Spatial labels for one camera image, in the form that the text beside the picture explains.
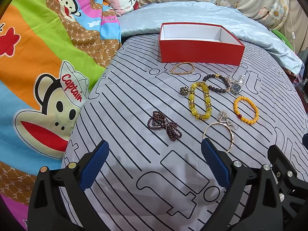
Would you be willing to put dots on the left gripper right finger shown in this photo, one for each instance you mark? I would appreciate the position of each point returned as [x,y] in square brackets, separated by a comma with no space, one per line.
[263,209]

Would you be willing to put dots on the grey lined bed sheet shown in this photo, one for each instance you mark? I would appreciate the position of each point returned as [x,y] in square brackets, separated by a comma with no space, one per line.
[155,176]

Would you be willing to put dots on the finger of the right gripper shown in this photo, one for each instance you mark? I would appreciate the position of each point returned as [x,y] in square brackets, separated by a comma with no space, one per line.
[305,140]
[292,190]

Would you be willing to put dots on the rose gold bangle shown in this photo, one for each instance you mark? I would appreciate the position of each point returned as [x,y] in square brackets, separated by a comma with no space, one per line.
[229,130]

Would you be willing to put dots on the beige curtain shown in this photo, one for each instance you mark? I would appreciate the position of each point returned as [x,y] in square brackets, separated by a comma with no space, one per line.
[295,27]

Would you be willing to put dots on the green plastic object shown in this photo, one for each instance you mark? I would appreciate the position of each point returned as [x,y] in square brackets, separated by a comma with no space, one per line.
[283,38]

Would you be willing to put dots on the cartoon monkey colourful quilt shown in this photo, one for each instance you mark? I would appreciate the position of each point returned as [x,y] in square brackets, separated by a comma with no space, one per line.
[52,54]

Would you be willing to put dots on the red cardboard box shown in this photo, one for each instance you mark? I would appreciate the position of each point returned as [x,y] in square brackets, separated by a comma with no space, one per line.
[199,43]

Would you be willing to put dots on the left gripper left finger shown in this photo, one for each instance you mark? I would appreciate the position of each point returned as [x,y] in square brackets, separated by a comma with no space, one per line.
[58,200]

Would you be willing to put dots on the light blue blanket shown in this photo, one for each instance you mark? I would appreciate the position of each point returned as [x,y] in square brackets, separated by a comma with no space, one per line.
[149,19]

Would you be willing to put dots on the silver filigree pendant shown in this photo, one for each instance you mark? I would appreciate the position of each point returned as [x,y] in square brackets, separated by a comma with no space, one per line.
[223,117]

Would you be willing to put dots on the silver blue dial wristwatch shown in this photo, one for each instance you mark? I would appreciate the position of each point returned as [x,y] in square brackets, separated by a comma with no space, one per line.
[236,85]

